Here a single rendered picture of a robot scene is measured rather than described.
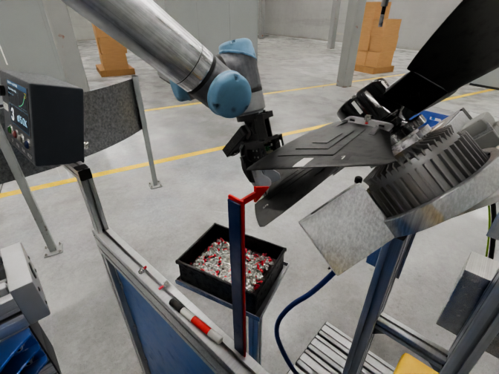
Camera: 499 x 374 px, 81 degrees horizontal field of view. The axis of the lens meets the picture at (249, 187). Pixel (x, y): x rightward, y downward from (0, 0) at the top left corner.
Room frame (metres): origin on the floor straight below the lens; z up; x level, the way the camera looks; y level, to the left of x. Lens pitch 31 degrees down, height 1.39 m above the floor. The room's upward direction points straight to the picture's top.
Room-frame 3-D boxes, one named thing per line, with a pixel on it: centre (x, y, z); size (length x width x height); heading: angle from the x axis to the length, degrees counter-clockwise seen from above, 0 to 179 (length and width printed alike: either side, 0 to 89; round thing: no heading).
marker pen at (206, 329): (0.36, 0.11, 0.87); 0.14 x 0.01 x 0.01; 52
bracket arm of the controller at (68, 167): (0.71, 0.49, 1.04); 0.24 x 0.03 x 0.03; 48
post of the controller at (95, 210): (0.65, 0.42, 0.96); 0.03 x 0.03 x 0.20; 48
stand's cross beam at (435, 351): (0.51, -0.47, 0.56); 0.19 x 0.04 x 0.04; 48
